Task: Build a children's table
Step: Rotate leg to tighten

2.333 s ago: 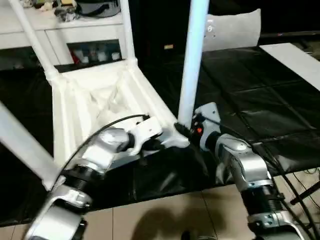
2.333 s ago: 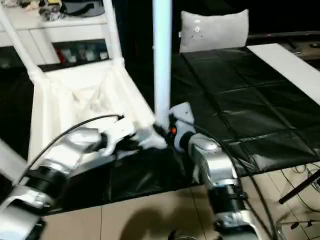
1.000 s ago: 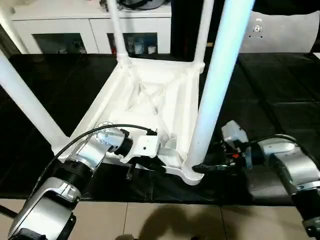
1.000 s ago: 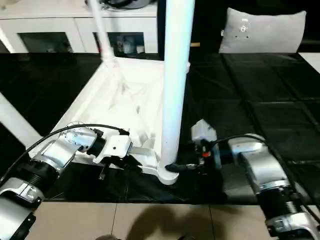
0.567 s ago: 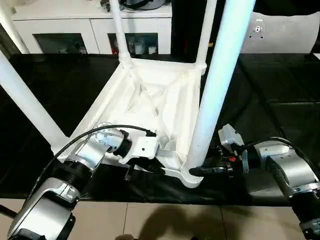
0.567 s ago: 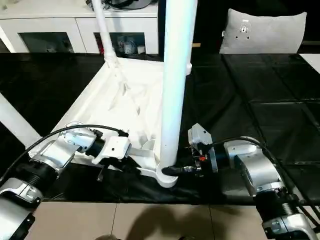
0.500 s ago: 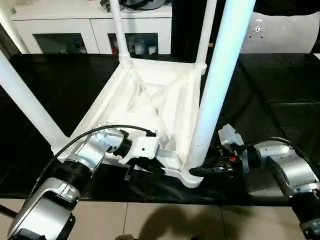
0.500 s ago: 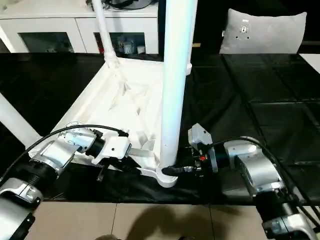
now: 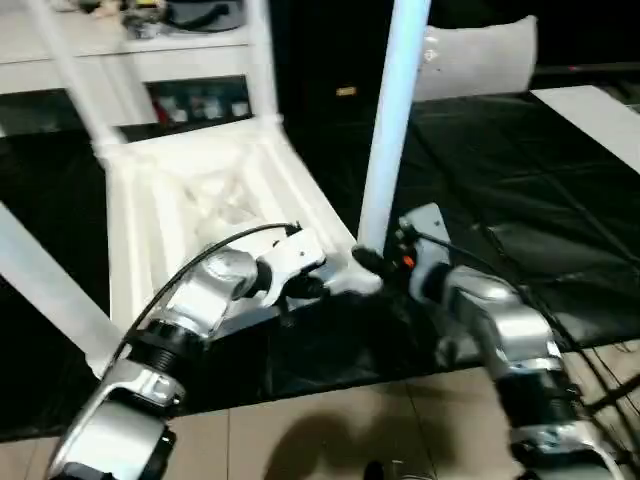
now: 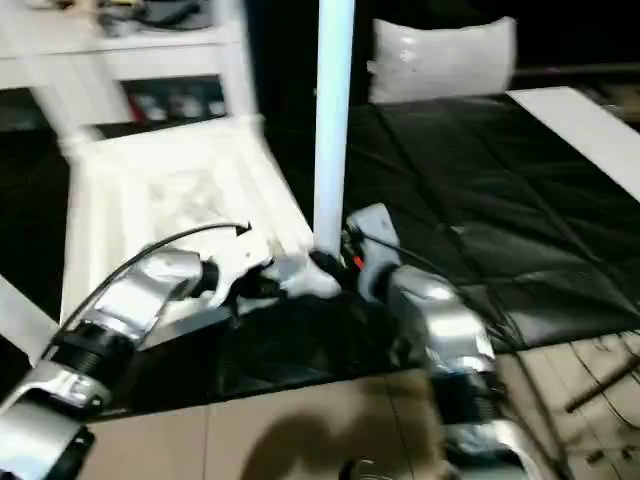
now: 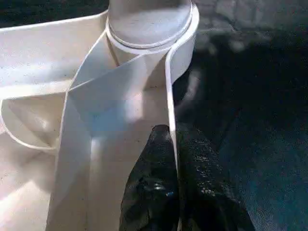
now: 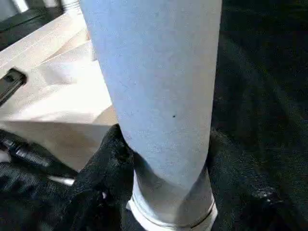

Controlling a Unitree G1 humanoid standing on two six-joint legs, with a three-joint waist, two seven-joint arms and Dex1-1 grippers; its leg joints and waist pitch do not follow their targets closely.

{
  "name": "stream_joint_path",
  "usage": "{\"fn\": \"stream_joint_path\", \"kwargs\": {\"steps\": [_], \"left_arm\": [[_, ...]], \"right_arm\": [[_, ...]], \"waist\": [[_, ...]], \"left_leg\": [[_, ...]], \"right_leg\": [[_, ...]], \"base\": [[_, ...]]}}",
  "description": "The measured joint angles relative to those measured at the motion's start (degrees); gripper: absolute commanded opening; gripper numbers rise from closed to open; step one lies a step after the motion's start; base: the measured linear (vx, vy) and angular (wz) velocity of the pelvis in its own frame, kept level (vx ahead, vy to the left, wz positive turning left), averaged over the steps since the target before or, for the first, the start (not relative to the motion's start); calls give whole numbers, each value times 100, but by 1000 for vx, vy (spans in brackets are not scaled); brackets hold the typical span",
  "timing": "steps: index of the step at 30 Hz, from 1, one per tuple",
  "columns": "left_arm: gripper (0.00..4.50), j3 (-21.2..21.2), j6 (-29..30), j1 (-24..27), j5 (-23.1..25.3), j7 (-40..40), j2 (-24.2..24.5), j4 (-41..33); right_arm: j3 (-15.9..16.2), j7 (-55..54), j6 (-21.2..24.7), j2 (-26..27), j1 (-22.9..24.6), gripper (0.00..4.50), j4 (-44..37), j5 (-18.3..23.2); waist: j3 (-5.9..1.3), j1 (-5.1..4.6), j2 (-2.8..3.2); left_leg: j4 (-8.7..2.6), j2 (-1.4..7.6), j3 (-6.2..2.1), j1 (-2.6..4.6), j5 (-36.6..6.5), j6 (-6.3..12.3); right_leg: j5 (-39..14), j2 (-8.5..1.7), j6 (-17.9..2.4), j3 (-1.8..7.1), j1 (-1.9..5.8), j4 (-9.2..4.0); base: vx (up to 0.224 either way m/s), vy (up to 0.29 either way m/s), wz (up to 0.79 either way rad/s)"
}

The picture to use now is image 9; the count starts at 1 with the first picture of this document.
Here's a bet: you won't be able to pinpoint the white plastic table top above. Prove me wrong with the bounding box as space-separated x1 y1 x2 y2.
88 121 385 380

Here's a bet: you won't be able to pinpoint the black work mat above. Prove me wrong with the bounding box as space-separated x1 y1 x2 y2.
0 91 640 442

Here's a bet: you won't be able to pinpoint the grey cushion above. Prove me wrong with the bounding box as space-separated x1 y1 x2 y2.
413 14 540 105

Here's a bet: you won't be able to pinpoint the black furniture with yellow label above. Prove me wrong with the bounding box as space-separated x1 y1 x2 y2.
271 0 640 110

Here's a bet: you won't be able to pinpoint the white flat board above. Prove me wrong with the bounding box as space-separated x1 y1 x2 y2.
528 83 640 177

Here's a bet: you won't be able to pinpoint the black television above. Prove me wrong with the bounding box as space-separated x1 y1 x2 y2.
533 61 640 97

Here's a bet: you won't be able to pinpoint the grey round cooker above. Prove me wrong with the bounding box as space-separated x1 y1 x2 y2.
163 0 252 35

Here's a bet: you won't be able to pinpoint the white glass-door cabinet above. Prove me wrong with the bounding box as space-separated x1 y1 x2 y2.
0 0 282 137

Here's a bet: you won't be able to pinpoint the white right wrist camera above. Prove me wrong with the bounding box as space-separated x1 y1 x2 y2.
396 201 455 305

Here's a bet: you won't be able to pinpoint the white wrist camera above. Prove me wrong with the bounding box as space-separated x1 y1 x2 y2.
253 226 327 307
396 201 455 305

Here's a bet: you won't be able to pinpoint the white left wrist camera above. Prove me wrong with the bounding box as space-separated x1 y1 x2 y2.
253 226 327 307

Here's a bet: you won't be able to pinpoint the thin floor cables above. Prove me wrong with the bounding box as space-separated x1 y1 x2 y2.
588 338 640 452

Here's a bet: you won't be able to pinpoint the black metal frame bar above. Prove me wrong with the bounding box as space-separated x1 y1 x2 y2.
583 378 640 417

